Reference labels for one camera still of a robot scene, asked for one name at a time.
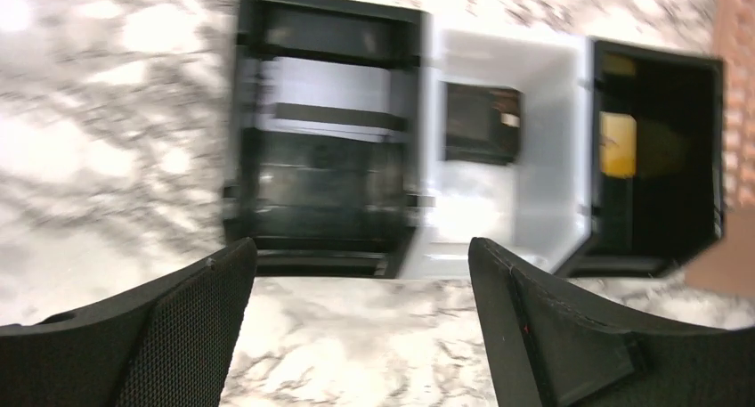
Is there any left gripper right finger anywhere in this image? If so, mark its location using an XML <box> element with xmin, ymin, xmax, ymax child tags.
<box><xmin>468</xmin><ymin>238</ymin><xmax>754</xmax><ymax>407</ymax></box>

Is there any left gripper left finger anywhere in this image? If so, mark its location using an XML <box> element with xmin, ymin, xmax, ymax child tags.
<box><xmin>1</xmin><ymin>239</ymin><xmax>257</xmax><ymax>407</ymax></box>

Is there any orange plastic desk organizer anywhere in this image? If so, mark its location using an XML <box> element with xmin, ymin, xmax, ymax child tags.
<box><xmin>685</xmin><ymin>0</ymin><xmax>754</xmax><ymax>298</ymax></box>

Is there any black white card tray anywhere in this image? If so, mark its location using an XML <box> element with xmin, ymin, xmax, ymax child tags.
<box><xmin>220</xmin><ymin>0</ymin><xmax>725</xmax><ymax>279</ymax></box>

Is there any gold card in tray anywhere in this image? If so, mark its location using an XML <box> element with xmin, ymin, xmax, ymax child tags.
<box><xmin>600</xmin><ymin>111</ymin><xmax>637</xmax><ymax>179</ymax></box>

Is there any black card in tray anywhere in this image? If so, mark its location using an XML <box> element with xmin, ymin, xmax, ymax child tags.
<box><xmin>444</xmin><ymin>83</ymin><xmax>522</xmax><ymax>166</ymax></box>

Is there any silver card in tray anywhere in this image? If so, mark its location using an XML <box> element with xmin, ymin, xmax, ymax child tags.
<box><xmin>250</xmin><ymin>57</ymin><xmax>407</xmax><ymax>142</ymax></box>

